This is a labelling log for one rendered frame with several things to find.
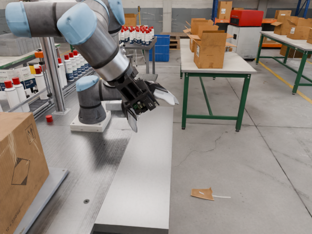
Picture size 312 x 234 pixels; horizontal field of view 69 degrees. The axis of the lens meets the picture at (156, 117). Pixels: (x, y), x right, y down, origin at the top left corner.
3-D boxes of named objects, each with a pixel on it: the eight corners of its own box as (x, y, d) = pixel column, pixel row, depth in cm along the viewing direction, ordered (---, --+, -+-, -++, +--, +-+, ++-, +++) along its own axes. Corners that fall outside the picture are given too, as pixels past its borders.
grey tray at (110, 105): (111, 94, 168) (111, 88, 166) (138, 94, 169) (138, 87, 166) (106, 110, 144) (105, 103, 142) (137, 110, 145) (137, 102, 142)
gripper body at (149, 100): (137, 123, 57) (107, 91, 49) (130, 104, 64) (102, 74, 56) (162, 106, 56) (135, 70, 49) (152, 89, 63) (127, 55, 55)
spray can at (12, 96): (17, 113, 129) (6, 79, 119) (25, 114, 128) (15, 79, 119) (10, 118, 124) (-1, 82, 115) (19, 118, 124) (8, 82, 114)
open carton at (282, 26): (267, 33, 517) (271, 15, 500) (290, 33, 516) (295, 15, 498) (274, 35, 485) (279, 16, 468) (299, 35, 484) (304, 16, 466)
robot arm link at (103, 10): (61, -6, 55) (51, 9, 47) (108, -5, 56) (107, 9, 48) (68, 27, 60) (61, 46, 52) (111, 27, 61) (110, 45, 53)
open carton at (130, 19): (121, 27, 624) (120, 12, 607) (124, 25, 667) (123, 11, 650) (138, 27, 623) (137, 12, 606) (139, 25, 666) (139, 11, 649)
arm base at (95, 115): (83, 110, 134) (80, 95, 129) (108, 111, 133) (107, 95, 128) (74, 124, 120) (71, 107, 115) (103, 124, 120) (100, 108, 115)
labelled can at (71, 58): (73, 76, 191) (69, 52, 181) (79, 77, 190) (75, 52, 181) (70, 78, 186) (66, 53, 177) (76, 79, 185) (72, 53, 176)
